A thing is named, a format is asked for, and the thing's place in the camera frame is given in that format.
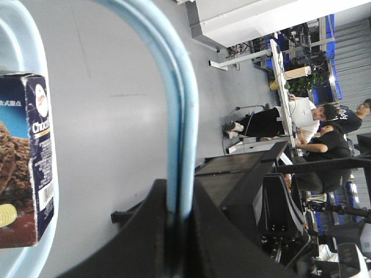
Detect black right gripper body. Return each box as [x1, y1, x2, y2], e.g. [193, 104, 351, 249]
[260, 231, 319, 275]

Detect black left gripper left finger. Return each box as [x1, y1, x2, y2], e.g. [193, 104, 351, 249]
[60, 179, 166, 277]

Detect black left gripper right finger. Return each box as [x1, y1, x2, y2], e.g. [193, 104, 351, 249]
[190, 181, 297, 277]

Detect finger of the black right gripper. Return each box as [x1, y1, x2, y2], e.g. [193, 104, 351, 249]
[256, 173, 304, 235]

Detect blue Danisa cookie box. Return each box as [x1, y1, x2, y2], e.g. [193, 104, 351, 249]
[1, 72, 54, 248]

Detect light blue plastic basket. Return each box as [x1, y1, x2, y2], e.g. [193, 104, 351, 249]
[1, 1, 199, 277]

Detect black wooden produce stand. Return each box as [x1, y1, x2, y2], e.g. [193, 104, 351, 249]
[195, 142, 288, 243]

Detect person in black shirt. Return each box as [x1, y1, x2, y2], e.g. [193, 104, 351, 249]
[295, 121, 351, 194]

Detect seated person white shirt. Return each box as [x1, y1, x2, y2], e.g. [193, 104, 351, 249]
[223, 101, 337, 143]

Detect white desk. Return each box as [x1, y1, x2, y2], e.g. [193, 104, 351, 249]
[209, 39, 295, 154]

